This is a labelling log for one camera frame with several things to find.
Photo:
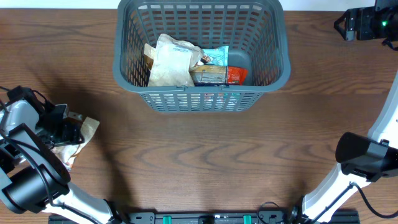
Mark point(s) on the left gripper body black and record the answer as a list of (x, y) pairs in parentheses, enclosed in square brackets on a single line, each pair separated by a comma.
[(58, 131)]

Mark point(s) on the treat bag beige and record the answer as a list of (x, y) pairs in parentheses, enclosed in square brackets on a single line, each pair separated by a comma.
[(149, 56)]

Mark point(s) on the grey plastic basket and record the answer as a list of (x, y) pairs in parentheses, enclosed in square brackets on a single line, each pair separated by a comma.
[(237, 51)]

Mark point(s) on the small teal wipes packet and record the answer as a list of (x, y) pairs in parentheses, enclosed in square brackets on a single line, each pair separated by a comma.
[(217, 56)]

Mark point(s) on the spaghetti pack red ends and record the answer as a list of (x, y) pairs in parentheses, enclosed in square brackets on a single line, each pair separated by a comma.
[(208, 75)]

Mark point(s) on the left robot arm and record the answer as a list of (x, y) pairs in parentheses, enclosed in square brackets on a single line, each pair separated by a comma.
[(34, 168)]

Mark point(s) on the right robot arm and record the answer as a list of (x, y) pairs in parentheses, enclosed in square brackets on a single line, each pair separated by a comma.
[(360, 160)]

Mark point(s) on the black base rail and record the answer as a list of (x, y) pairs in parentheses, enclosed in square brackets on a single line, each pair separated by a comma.
[(266, 216)]

